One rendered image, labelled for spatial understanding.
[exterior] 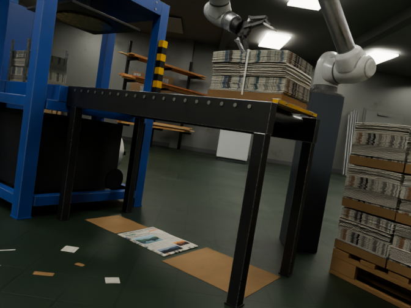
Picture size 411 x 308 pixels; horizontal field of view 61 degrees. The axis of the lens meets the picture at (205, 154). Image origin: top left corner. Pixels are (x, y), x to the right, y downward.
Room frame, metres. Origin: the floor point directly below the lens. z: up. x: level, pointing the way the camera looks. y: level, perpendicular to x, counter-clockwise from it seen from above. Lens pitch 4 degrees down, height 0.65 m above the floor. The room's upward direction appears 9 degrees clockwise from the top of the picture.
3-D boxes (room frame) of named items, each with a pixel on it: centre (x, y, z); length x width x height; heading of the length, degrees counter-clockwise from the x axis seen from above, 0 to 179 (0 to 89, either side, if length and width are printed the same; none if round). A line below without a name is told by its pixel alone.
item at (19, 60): (2.85, 1.45, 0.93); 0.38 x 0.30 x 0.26; 54
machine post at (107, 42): (3.04, 0.98, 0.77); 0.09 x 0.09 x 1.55; 54
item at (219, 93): (1.71, -0.11, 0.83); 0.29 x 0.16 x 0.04; 144
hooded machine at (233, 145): (9.21, -0.69, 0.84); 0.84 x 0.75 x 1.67; 91
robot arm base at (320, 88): (2.28, -0.68, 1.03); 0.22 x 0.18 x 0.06; 92
